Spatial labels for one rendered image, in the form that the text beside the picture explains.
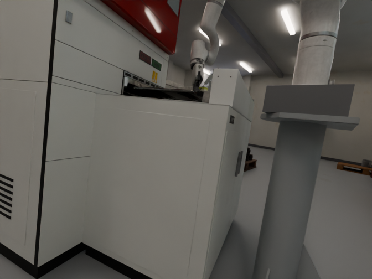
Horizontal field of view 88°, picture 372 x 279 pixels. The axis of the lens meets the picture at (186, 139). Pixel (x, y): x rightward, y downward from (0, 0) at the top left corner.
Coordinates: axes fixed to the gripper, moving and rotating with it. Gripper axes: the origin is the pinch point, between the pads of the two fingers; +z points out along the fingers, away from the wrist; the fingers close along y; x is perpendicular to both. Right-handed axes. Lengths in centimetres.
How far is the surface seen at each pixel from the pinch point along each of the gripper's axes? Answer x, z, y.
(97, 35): 51, -11, -14
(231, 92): -4.3, 17.5, -34.4
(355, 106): -796, -319, 455
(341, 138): -782, -199, 516
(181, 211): 8, 61, -17
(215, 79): 1.1, 12.2, -32.2
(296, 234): -34, 67, -27
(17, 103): 78, 23, -6
